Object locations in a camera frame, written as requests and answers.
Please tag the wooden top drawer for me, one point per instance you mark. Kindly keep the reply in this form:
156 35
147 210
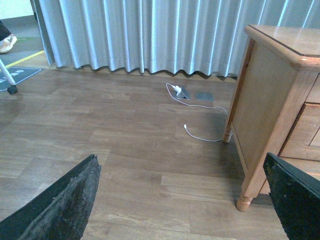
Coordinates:
303 141

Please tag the grey pleated curtain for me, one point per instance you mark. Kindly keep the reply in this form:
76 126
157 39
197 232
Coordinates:
172 35

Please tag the white cart leg with caster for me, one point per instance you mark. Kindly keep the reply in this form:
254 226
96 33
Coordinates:
12 89

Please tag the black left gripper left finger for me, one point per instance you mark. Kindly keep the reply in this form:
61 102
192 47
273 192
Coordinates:
60 212

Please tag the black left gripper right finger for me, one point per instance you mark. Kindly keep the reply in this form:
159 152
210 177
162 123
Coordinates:
295 197

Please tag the wooden nightstand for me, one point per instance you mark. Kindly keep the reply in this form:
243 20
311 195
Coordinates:
280 72

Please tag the white charger plug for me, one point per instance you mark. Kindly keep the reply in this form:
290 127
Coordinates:
177 88

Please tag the closed grey floor outlet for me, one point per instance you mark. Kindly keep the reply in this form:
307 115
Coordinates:
204 96

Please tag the open grey floor outlet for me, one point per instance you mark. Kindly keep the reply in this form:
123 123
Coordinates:
184 94

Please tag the person's foot in sneaker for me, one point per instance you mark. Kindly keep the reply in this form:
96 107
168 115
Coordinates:
7 39

